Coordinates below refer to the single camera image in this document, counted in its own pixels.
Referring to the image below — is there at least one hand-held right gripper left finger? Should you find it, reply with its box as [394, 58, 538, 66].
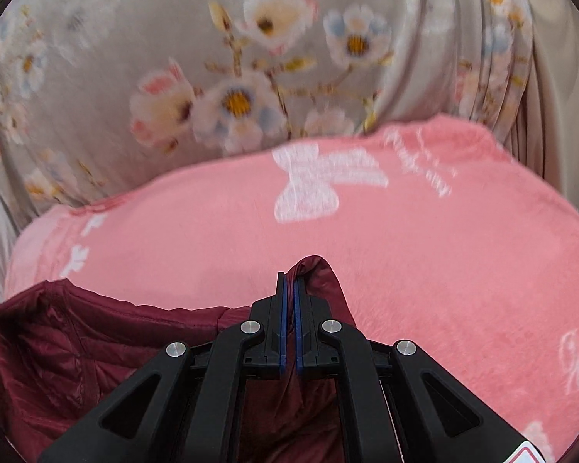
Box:
[37, 271, 290, 463]

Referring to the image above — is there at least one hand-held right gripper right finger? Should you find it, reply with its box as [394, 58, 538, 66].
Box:
[293, 275, 543, 463]

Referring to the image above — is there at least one maroon puffer jacket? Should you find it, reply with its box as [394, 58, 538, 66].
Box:
[0, 255, 359, 463]

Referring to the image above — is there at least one pink printed blanket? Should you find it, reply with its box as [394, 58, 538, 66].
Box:
[2, 113, 579, 463]

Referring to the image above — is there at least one grey floral cloth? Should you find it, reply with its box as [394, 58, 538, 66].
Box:
[0, 0, 536, 309]

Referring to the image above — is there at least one beige curtain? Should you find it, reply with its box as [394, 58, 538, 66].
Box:
[509, 0, 579, 203]

